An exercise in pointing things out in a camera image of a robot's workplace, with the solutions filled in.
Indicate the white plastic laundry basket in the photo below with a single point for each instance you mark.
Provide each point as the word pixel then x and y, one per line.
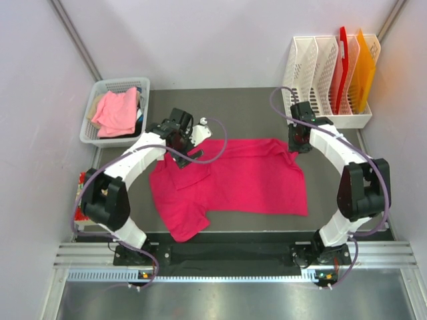
pixel 89 130

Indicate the light pink t shirt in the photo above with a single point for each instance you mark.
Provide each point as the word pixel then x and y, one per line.
pixel 116 113

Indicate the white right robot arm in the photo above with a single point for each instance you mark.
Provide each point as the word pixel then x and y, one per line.
pixel 363 192

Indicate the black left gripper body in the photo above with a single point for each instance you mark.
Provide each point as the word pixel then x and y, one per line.
pixel 185 143

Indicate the red and green book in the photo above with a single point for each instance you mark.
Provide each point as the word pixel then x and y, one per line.
pixel 79 217

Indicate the beige cloth in basket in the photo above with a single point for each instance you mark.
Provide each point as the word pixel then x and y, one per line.
pixel 92 111

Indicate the aluminium frame rail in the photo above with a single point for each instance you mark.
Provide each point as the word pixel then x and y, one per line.
pixel 371 255

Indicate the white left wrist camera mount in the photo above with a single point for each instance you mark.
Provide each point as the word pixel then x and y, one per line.
pixel 200 132

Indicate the orange plastic folder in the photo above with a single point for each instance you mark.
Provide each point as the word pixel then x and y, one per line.
pixel 363 76

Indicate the magenta t shirt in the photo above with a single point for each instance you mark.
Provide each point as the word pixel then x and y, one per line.
pixel 248 175

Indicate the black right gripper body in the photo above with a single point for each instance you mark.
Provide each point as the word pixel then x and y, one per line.
pixel 295 144

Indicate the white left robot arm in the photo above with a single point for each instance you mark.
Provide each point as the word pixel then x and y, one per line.
pixel 105 198

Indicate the grey slotted cable duct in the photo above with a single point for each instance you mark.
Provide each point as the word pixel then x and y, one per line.
pixel 136 276

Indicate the white file organiser rack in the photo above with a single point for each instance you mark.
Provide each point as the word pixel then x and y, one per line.
pixel 309 74

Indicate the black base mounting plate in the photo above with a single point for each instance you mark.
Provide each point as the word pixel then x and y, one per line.
pixel 255 253

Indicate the red plastic folder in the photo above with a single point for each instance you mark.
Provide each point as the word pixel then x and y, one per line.
pixel 340 71

